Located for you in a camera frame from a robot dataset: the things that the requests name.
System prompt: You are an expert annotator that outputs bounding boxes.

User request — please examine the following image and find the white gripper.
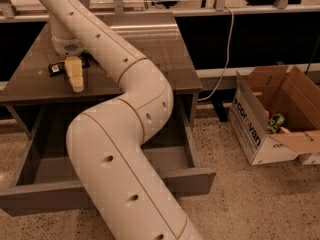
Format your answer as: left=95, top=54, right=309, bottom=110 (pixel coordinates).
left=52, top=33, right=84, bottom=92

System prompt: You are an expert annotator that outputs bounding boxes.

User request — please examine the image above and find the black rxbar chocolate wrapper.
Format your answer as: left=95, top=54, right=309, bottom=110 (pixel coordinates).
left=48, top=57, right=90, bottom=77

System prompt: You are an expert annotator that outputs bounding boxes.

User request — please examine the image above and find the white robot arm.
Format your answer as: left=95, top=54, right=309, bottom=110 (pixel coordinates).
left=39, top=0, right=204, bottom=240

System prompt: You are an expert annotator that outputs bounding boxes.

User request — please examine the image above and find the grey cabinet with glossy top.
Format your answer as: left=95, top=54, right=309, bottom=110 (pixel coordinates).
left=0, top=13, right=202, bottom=138

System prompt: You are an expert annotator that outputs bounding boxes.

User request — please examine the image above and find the open grey top drawer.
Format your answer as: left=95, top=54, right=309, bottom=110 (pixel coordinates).
left=0, top=96, right=215, bottom=216

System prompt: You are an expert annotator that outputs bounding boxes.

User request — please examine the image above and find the corovan cardboard box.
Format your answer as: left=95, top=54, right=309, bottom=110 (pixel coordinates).
left=229, top=66, right=320, bottom=165

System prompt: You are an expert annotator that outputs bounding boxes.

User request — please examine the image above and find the green snack bag in box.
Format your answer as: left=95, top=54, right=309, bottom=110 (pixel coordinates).
left=266, top=113, right=286, bottom=134

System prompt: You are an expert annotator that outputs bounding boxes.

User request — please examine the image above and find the white cable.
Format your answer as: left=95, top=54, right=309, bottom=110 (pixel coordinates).
left=197, top=6, right=235, bottom=102

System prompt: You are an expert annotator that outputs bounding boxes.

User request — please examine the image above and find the metal railing frame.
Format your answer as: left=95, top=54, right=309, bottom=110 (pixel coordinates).
left=0, top=0, right=320, bottom=20

